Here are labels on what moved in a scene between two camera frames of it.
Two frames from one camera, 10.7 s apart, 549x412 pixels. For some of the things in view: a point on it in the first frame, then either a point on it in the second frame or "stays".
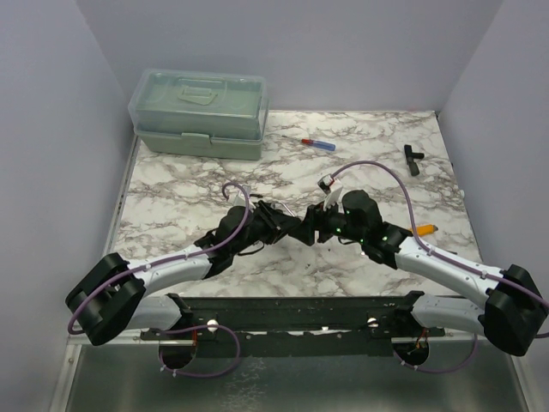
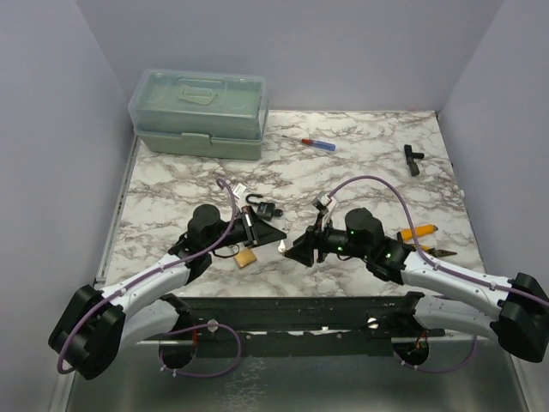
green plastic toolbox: [199, 114] stays
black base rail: [304, 326] stays
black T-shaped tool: [411, 156] stays
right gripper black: [315, 219] -> [303, 251]
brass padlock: [284, 220] -> [244, 257]
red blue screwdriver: [313, 142] stays
